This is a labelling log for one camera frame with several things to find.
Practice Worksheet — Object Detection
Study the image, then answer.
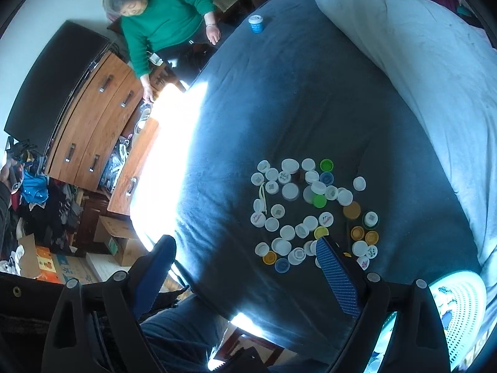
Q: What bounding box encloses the turquoise perforated plastic basket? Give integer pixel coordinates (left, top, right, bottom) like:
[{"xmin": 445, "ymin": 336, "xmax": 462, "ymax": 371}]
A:
[{"xmin": 365, "ymin": 269, "xmax": 489, "ymax": 373}]

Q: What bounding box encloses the green bottle cap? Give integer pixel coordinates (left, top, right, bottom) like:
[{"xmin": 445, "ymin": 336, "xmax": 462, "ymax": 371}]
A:
[
  {"xmin": 319, "ymin": 158, "xmax": 335, "ymax": 173},
  {"xmin": 312, "ymin": 195, "xmax": 328, "ymax": 209}
]

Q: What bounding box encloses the white cap red print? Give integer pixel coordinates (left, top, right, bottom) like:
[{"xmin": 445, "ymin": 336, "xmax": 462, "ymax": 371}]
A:
[{"xmin": 250, "ymin": 211, "xmax": 266, "ymax": 228}]

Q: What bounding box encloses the cream plastic nozzle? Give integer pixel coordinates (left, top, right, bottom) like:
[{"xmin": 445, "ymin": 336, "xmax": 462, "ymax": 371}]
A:
[{"xmin": 259, "ymin": 183, "xmax": 267, "ymax": 215}]

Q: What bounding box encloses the wooden drawer cabinet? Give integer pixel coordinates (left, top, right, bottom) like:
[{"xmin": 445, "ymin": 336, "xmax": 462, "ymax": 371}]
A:
[{"xmin": 45, "ymin": 51, "xmax": 142, "ymax": 194}]

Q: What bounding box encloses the dark blue bed blanket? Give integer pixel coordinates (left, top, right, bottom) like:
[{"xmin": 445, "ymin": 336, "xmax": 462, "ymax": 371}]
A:
[{"xmin": 170, "ymin": 0, "xmax": 483, "ymax": 358}]

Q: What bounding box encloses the black television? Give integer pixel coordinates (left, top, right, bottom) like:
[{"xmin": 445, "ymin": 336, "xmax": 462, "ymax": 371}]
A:
[{"xmin": 4, "ymin": 21, "xmax": 110, "ymax": 155}]

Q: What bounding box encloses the light blue duvet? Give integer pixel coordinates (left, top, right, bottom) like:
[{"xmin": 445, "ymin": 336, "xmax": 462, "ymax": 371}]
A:
[{"xmin": 315, "ymin": 0, "xmax": 496, "ymax": 265}]

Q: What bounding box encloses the person in green sweater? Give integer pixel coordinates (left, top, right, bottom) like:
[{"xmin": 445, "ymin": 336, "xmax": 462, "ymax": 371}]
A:
[{"xmin": 110, "ymin": 0, "xmax": 222, "ymax": 104}]

